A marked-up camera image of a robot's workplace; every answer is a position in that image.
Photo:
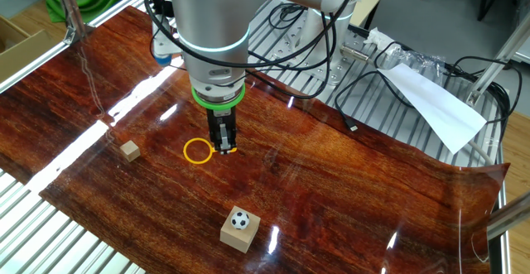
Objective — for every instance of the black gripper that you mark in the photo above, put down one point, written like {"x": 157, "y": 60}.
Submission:
{"x": 221, "y": 116}

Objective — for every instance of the miniature soccer ball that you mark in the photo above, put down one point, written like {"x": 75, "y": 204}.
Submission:
{"x": 240, "y": 220}

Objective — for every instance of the glossy wood-grain mat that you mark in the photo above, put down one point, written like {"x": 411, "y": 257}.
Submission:
{"x": 290, "y": 174}

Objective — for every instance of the small wooden cube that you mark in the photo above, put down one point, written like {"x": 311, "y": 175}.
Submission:
{"x": 130, "y": 151}

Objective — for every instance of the large wooden block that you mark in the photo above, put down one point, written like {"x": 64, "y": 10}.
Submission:
{"x": 240, "y": 241}

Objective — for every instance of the silver cylindrical connector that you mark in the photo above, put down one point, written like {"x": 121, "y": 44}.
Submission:
{"x": 354, "y": 53}

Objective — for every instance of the white crumpled wrapper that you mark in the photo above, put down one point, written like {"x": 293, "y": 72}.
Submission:
{"x": 377, "y": 38}

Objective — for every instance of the clear plastic bag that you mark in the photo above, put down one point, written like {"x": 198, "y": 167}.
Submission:
{"x": 418, "y": 63}

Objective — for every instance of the white paper sheet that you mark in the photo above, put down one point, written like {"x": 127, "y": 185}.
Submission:
{"x": 439, "y": 108}

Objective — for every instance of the cardboard box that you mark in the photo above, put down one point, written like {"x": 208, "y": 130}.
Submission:
{"x": 25, "y": 52}

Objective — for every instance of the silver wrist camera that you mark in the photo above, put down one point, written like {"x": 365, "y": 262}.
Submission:
{"x": 161, "y": 46}

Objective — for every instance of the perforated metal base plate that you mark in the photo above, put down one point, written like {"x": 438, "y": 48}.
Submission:
{"x": 343, "y": 69}

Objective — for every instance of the aluminium frame post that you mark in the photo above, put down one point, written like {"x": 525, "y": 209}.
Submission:
{"x": 497, "y": 63}
{"x": 69, "y": 9}

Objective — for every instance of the aluminium frame bar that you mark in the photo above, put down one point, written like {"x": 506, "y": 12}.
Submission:
{"x": 511, "y": 216}

